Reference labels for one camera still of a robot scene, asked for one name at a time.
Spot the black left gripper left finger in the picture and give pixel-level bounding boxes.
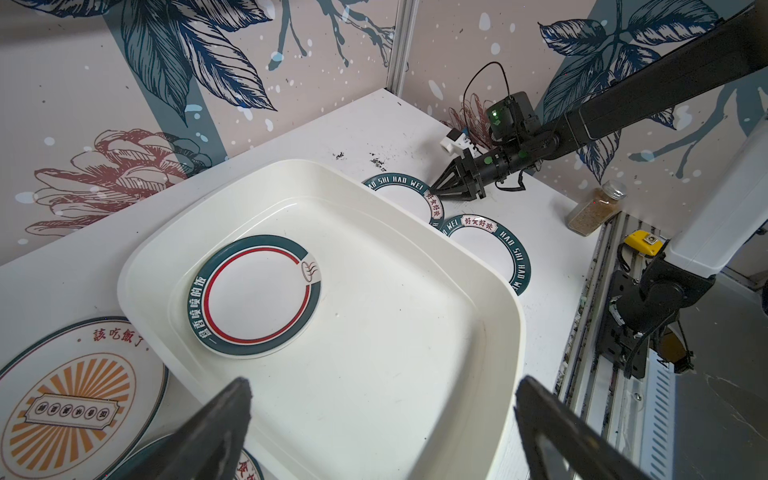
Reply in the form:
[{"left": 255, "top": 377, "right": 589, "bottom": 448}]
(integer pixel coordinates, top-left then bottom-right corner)
[{"left": 128, "top": 377, "right": 252, "bottom": 479}]

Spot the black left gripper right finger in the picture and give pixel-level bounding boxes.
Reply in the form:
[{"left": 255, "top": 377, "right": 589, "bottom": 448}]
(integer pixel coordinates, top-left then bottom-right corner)
[{"left": 514, "top": 376, "right": 648, "bottom": 479}]

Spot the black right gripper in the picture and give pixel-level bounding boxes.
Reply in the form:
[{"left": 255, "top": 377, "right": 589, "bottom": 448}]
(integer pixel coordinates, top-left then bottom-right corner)
[{"left": 430, "top": 92, "right": 558, "bottom": 201}]

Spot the green rim plate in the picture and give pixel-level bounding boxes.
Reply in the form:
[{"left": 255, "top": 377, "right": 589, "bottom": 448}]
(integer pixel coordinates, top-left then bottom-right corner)
[
  {"left": 363, "top": 172, "right": 445, "bottom": 229},
  {"left": 441, "top": 214, "right": 532, "bottom": 295},
  {"left": 107, "top": 434, "right": 264, "bottom": 480}
]

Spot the green red ring plate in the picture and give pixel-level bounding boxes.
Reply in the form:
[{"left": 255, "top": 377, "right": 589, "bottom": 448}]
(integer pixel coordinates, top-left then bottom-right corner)
[{"left": 185, "top": 234, "right": 322, "bottom": 360}]

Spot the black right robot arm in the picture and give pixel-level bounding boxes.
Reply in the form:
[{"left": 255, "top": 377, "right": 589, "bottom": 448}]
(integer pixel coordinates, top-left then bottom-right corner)
[{"left": 430, "top": 1, "right": 767, "bottom": 377}]

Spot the white plastic bin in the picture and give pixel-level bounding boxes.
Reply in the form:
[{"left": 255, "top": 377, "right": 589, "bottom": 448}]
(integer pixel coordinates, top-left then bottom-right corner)
[{"left": 117, "top": 159, "right": 525, "bottom": 479}]

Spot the orange sunburst plate upper left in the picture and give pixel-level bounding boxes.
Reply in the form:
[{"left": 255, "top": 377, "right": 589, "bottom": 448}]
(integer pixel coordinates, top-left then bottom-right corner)
[{"left": 1, "top": 316, "right": 169, "bottom": 479}]

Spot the glass spice jar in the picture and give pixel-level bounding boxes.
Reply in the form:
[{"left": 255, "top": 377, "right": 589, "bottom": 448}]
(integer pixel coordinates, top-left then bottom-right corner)
[{"left": 566, "top": 180, "right": 627, "bottom": 237}]

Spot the yellow tape measure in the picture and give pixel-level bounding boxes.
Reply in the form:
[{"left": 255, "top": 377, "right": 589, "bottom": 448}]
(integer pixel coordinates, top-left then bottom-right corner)
[{"left": 624, "top": 230, "right": 664, "bottom": 258}]

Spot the aluminium rail front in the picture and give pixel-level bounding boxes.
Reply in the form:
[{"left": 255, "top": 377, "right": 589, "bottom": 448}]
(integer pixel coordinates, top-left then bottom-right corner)
[{"left": 556, "top": 213, "right": 675, "bottom": 479}]

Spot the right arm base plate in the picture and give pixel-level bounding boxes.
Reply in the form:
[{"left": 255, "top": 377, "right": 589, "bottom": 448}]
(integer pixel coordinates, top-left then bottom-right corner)
[{"left": 596, "top": 270, "right": 661, "bottom": 379}]

